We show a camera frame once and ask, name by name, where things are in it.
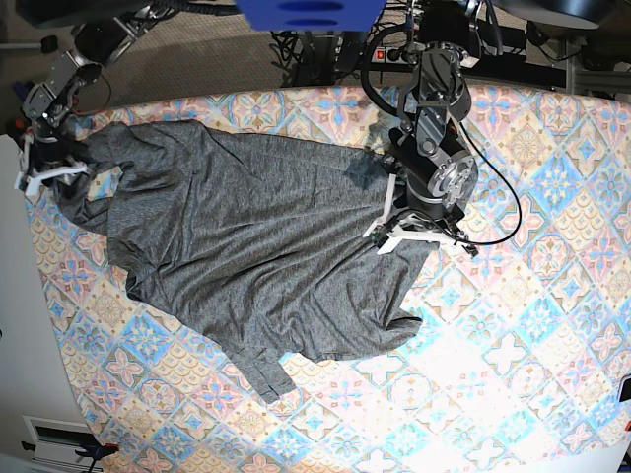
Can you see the patterned tablecloth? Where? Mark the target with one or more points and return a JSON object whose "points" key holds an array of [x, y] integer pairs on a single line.
{"points": [[518, 361]]}

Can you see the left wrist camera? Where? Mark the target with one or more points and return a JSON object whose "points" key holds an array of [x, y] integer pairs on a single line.
{"points": [[379, 236]]}

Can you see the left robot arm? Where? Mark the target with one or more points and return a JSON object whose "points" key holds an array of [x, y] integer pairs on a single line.
{"points": [[432, 158]]}

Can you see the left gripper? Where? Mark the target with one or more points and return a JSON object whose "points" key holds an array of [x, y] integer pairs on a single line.
{"points": [[409, 217]]}

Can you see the white power strip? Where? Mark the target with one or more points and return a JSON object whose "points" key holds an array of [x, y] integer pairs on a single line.
{"points": [[392, 58]]}

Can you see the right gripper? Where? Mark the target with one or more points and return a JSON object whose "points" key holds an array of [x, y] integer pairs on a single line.
{"points": [[42, 162]]}

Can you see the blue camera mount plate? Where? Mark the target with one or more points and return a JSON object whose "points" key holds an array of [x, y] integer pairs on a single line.
{"points": [[311, 15]]}

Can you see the blue black clamp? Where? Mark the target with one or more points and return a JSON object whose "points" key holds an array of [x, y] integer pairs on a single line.
{"points": [[50, 457]]}

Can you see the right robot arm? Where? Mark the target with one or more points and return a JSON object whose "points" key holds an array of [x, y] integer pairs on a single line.
{"points": [[103, 30]]}

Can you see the grey t-shirt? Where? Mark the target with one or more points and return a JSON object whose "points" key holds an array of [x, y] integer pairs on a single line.
{"points": [[254, 241]]}

